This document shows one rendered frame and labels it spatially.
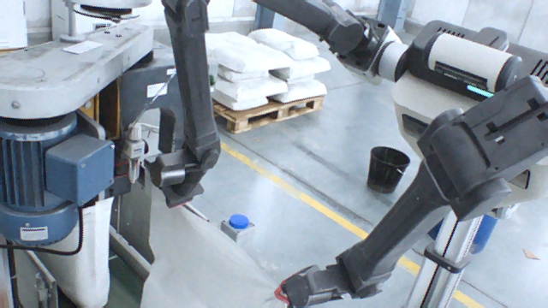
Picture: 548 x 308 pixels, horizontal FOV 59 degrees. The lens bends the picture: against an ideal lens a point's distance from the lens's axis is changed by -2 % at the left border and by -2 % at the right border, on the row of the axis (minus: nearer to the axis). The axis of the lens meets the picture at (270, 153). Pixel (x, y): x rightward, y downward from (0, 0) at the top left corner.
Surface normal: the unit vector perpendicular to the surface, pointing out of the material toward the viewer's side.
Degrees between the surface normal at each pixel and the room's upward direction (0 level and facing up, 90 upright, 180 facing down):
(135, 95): 90
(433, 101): 40
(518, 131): 62
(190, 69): 106
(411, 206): 102
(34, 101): 91
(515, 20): 90
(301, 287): 78
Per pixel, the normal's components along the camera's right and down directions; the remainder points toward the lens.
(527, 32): -0.69, 0.22
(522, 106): -0.55, -0.22
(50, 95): 0.67, 0.44
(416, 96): -0.32, -0.53
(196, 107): 0.47, 0.69
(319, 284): 0.48, -0.55
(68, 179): -0.35, 0.37
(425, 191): -0.94, 0.20
